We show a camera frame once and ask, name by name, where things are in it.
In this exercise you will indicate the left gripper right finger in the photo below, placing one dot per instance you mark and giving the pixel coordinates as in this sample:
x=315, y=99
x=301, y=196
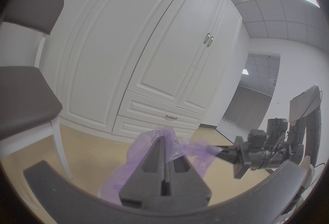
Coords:
x=185, y=181

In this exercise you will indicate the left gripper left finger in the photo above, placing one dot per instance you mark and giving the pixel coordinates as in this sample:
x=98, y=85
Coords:
x=146, y=181

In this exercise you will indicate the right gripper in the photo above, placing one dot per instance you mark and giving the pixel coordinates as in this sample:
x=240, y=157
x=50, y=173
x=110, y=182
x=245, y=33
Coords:
x=257, y=160

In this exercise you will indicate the purple plastic bag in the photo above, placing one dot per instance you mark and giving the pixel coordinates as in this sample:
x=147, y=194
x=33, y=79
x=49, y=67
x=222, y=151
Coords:
x=144, y=145

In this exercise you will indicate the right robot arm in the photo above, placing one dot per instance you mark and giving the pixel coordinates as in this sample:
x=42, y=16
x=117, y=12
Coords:
x=305, y=104

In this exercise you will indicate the grey curtain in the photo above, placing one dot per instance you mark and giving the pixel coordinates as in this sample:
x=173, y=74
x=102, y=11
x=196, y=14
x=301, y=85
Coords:
x=246, y=112

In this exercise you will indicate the white wardrobe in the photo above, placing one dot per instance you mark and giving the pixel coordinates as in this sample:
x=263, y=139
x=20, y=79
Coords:
x=115, y=50

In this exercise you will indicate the white chair grey cushions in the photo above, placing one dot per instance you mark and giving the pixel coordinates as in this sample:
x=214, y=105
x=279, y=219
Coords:
x=25, y=104

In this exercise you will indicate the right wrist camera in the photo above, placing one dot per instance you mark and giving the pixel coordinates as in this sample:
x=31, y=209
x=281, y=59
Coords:
x=257, y=138

